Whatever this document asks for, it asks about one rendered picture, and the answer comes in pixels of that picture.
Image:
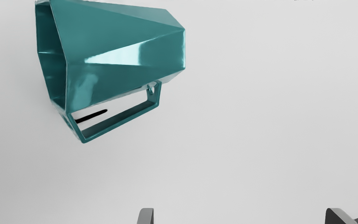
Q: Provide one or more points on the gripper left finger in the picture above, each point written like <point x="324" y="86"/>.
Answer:
<point x="145" y="217"/>

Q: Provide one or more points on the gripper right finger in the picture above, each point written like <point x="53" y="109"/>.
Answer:
<point x="343" y="217"/>

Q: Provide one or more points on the teal faceted mug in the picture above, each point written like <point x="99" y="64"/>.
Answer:
<point x="113" y="46"/>

